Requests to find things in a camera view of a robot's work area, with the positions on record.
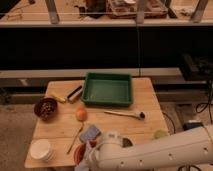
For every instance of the wooden spoon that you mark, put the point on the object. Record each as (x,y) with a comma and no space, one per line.
(75,137)

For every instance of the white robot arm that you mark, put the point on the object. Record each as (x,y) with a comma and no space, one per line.
(194,146)

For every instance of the yellow corn toy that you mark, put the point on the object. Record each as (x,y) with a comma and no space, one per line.
(58,98)

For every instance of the blue sponge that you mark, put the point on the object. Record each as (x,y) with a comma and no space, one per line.
(90,134)

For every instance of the wooden folding table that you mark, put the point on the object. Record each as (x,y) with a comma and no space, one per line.
(62,129)

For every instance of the light blue towel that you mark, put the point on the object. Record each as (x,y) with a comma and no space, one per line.
(83,166)

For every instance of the green plastic tray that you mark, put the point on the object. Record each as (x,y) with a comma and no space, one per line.
(108,89)

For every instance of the stack of white bowls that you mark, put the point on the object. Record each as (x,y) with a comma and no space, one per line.
(41,150)

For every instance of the orange peach fruit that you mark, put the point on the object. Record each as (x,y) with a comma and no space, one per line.
(81,114)

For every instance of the black and wood brush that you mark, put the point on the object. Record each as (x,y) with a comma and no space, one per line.
(74,94)

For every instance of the red bowl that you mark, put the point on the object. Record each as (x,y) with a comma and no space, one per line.
(79,153)

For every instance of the dark bowl with nuts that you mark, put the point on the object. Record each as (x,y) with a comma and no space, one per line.
(46,108)

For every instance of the green plastic cup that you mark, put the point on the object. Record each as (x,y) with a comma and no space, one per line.
(160,134)

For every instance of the black foot pedal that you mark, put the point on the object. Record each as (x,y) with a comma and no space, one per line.
(188,126)

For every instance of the wooden dish brush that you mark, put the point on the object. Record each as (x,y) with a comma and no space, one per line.
(139,116)

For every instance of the small metal cup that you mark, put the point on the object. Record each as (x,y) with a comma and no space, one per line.
(126,142)

